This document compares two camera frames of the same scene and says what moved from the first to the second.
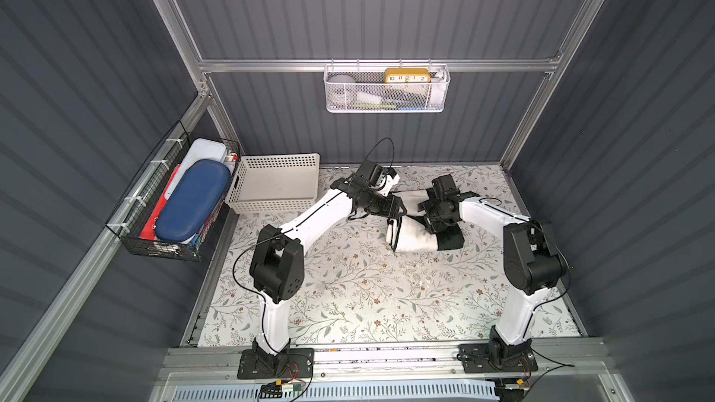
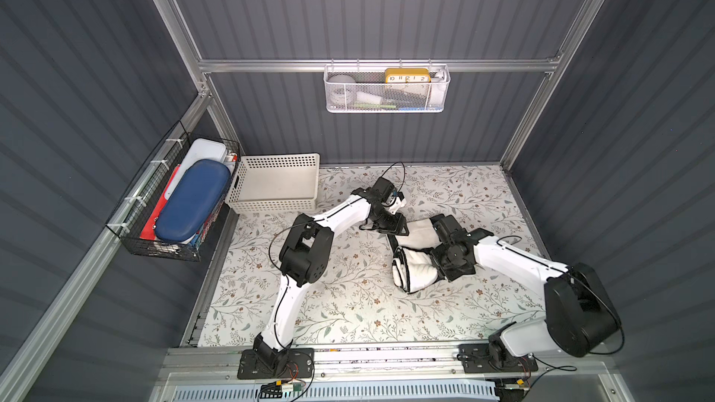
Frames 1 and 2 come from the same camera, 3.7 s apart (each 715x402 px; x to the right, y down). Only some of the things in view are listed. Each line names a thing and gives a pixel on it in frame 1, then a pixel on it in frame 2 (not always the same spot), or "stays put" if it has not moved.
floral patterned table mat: (359, 291) stays put
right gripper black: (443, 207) → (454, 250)
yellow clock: (394, 75) stays put
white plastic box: (196, 151) stays put
